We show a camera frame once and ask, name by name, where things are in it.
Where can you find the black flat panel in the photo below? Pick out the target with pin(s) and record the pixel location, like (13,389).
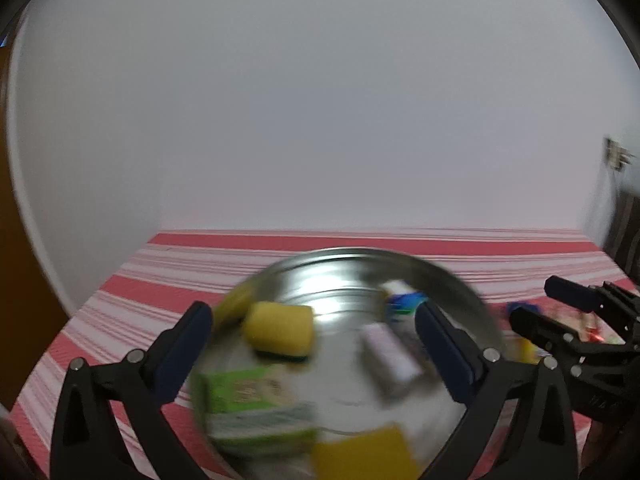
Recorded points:
(627,230)

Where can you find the white blue toothpaste box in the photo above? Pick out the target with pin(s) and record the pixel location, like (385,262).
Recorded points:
(402,300)

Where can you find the yellow snack packet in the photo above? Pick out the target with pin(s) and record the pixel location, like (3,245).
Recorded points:
(527,351)

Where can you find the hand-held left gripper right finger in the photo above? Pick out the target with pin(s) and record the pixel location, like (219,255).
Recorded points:
(447,355)

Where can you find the round metal tin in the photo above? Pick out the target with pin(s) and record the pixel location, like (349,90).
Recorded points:
(340,280)

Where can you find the green tissue pack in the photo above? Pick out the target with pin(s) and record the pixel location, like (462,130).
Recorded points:
(250,405)

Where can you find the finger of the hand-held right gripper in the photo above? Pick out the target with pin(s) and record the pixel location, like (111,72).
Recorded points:
(537,327)
(570,291)

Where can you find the white red-print tissue pack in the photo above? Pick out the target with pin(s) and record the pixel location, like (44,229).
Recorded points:
(390,360)

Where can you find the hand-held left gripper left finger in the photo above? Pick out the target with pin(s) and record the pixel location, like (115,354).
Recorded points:
(182,355)

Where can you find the green yellow sponge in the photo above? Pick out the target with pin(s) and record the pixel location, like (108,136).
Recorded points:
(277,330)
(365,455)

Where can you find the beige wall socket with chargers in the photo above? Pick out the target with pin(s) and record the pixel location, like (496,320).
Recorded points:
(617,154)

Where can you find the red striped blanket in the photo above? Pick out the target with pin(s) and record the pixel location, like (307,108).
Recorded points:
(200,265)

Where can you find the red brown snack packet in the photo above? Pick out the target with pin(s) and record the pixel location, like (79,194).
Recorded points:
(597,334)

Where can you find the brown wooden board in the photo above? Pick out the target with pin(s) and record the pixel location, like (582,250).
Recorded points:
(30,260)

